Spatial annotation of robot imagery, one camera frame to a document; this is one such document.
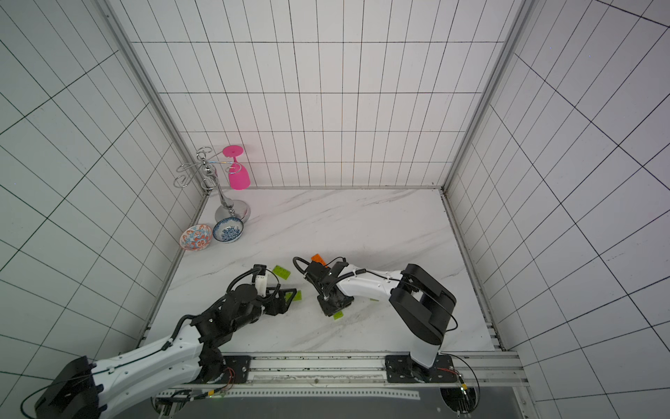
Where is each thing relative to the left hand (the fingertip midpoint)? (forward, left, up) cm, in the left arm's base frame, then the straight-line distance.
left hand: (284, 294), depth 82 cm
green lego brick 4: (0, -29, -4) cm, 29 cm away
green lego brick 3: (+10, +4, -5) cm, 12 cm away
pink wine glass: (+45, +24, +10) cm, 52 cm away
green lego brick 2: (-2, -5, +3) cm, 6 cm away
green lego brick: (-5, -17, -3) cm, 18 cm away
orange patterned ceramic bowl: (+24, +39, -4) cm, 46 cm away
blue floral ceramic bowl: (+28, +28, -4) cm, 40 cm away
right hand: (0, -15, -6) cm, 17 cm away
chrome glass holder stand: (+37, +29, -1) cm, 47 cm away
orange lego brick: (+16, -10, -5) cm, 19 cm away
